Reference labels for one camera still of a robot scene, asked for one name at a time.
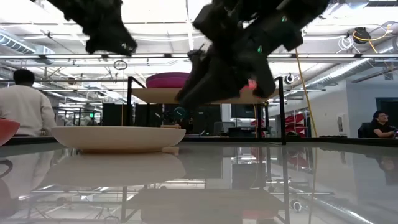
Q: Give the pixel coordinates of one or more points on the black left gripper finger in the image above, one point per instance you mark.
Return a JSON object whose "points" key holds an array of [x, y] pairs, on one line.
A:
{"points": [[129, 42], [105, 43]]}

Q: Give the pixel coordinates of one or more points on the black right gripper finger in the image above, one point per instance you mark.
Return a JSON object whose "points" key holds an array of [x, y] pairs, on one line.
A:
{"points": [[208, 93], [199, 68]]}

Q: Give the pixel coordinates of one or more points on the red plate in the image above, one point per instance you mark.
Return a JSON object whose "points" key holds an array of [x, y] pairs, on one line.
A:
{"points": [[252, 84]]}

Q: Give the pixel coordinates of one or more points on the cream plate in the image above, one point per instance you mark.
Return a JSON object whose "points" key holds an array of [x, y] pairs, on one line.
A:
{"points": [[118, 138]]}

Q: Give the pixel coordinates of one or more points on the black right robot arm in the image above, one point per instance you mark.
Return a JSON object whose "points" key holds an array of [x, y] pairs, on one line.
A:
{"points": [[295, 12]]}

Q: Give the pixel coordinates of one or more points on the black-framed shelf with wooden top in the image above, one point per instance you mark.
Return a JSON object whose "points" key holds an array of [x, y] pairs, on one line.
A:
{"points": [[155, 96]]}

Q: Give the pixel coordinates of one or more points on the teal round object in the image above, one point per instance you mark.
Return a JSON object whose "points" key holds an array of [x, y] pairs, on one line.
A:
{"points": [[179, 113]]}

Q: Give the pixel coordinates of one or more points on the dark monitor screen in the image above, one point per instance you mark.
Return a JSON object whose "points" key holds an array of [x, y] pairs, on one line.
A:
{"points": [[242, 111]]}

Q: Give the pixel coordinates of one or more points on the small wooden stool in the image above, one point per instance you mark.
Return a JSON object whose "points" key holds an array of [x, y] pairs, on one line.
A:
{"points": [[170, 126]]}

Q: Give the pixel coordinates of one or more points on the round hanging lamp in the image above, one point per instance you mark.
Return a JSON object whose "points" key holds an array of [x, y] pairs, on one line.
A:
{"points": [[289, 78]]}

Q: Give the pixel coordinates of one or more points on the black partition panel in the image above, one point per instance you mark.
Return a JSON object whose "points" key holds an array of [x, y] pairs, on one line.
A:
{"points": [[112, 115]]}

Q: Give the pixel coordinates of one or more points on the red rack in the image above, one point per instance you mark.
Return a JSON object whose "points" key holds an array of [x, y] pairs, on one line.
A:
{"points": [[295, 123]]}

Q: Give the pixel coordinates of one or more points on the long ceiling light bar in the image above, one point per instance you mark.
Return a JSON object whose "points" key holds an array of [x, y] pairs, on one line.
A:
{"points": [[326, 56]]}

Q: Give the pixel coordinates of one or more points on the person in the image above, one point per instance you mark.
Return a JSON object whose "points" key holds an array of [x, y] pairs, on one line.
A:
{"points": [[381, 127], [25, 105]]}

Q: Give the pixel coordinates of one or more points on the red bowl at left edge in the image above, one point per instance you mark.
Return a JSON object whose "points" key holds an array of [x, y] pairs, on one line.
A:
{"points": [[6, 130]]}

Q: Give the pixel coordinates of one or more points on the black office chair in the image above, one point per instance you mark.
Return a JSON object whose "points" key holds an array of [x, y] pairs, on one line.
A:
{"points": [[363, 130]]}

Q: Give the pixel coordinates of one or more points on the silver ceiling duct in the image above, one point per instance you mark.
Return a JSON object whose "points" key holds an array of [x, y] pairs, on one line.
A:
{"points": [[348, 70], [18, 45]]}

